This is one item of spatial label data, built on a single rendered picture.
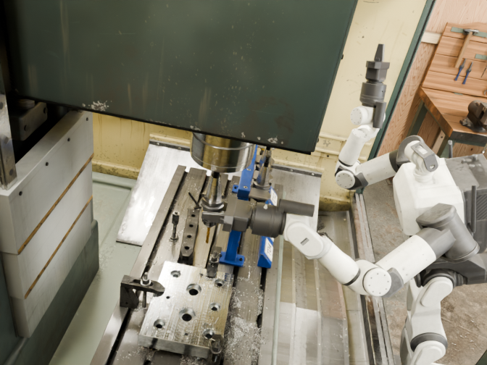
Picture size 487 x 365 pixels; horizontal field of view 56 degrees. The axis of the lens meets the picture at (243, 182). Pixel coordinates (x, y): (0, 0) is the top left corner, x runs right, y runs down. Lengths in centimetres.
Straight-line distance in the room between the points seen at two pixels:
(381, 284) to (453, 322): 192
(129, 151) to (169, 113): 148
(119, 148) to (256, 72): 163
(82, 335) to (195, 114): 108
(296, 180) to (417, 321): 86
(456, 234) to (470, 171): 29
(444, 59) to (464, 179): 238
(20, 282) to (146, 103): 58
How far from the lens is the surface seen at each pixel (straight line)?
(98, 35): 97
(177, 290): 145
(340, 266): 129
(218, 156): 106
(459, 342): 312
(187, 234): 167
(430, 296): 184
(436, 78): 395
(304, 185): 231
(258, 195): 148
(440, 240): 140
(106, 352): 143
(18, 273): 128
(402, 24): 209
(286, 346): 168
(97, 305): 190
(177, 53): 93
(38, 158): 122
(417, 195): 153
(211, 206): 120
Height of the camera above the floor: 207
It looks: 34 degrees down
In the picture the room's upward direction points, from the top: 11 degrees clockwise
